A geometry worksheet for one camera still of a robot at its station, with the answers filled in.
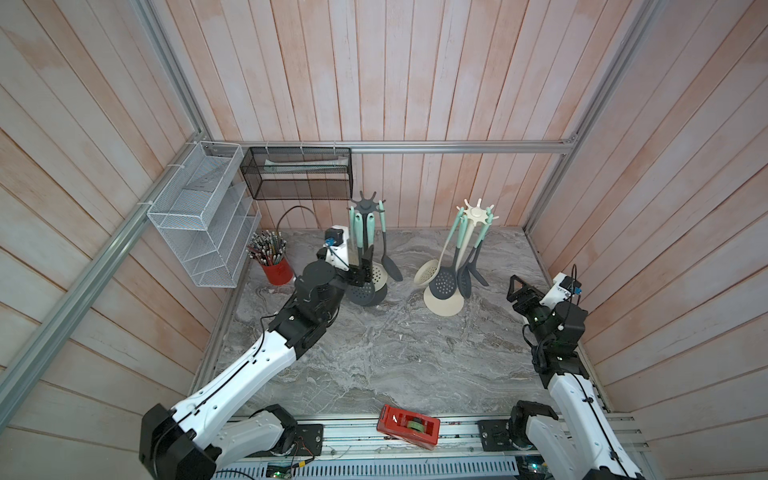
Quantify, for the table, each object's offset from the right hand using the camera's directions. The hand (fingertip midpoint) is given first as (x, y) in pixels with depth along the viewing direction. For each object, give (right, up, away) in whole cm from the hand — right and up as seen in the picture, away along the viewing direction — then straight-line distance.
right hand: (520, 279), depth 79 cm
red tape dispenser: (-31, -35, -9) cm, 47 cm away
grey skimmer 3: (-14, +1, +5) cm, 15 cm away
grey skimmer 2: (-11, +3, +6) cm, 13 cm away
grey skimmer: (-36, +4, +9) cm, 37 cm away
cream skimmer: (-38, +1, +11) cm, 40 cm away
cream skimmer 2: (-24, +2, +14) cm, 28 cm away
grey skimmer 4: (-19, -1, +10) cm, 21 cm away
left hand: (-44, +8, -9) cm, 45 cm away
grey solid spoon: (-44, -5, +9) cm, 45 cm away
